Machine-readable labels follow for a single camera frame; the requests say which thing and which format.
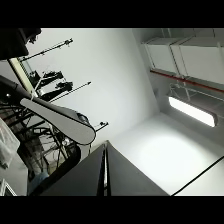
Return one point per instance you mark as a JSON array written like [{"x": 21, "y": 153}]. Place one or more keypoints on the long ceiling lamp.
[{"x": 192, "y": 111}]

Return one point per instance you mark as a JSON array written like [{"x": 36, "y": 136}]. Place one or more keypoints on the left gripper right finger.
[{"x": 130, "y": 176}]

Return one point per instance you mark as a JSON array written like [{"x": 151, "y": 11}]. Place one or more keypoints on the white air duct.
[{"x": 195, "y": 60}]

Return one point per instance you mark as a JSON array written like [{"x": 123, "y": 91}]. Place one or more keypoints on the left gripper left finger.
[{"x": 81, "y": 176}]

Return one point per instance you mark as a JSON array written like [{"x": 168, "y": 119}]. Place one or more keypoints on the red ceiling pipe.
[{"x": 186, "y": 81}]

